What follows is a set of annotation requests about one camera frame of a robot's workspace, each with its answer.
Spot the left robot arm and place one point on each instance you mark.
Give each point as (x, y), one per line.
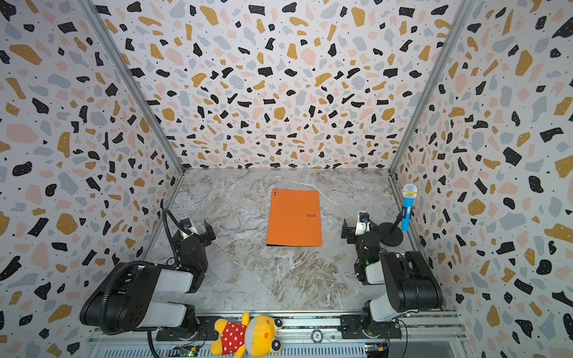
(124, 301)

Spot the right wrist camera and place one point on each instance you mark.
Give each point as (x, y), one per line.
(363, 224)

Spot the poker chip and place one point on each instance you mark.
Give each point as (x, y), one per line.
(317, 336)

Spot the orange folder black inside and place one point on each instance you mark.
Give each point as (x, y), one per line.
(295, 219)

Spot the blue toy microphone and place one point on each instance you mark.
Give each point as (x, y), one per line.
(409, 194)

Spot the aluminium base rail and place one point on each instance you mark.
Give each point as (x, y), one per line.
(431, 334)

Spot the green circuit board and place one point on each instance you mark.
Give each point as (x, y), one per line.
(185, 351)

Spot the yellow plush toy red dress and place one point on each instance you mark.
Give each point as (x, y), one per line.
(256, 337)

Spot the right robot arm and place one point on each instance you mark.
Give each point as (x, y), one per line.
(410, 285)

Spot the right circuit board with wires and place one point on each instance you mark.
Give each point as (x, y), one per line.
(378, 350)

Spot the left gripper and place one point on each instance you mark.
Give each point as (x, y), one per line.
(204, 233)

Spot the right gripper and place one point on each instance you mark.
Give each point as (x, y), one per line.
(352, 228)

